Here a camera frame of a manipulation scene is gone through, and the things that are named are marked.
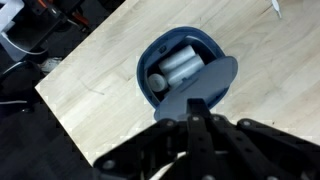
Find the orange black clamp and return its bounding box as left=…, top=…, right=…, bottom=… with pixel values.
left=70, top=9, right=92, bottom=30

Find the black equipment with cables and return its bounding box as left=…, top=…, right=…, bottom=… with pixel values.
left=0, top=0, right=48, bottom=63

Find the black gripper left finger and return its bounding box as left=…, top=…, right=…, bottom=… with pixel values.
left=93, top=98, right=201, bottom=180

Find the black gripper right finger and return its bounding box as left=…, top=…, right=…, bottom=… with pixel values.
left=199, top=98, right=320, bottom=180

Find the dark grey lidded container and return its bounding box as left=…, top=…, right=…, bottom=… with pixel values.
left=135, top=26, right=240, bottom=123

